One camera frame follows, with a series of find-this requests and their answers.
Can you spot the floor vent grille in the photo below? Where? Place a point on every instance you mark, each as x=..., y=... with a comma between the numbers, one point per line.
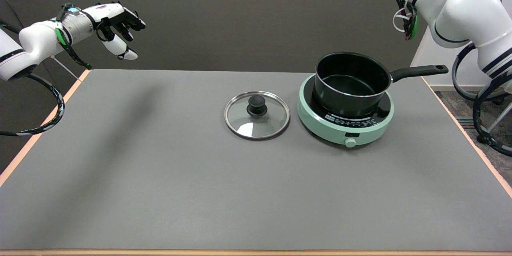
x=464, y=122

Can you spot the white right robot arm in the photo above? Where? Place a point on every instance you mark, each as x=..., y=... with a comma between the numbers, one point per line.
x=468, y=12

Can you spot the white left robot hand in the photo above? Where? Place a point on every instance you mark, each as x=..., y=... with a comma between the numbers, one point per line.
x=110, y=12

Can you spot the glass pot lid black knob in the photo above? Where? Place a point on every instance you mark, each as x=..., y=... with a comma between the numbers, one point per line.
x=256, y=104

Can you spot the mint green induction cooker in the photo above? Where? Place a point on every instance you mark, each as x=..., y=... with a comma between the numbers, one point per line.
x=332, y=132

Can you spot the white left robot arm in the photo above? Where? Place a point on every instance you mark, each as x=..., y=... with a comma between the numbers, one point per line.
x=36, y=44

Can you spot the office chair wheeled base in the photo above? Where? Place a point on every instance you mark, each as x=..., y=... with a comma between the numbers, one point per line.
x=502, y=118

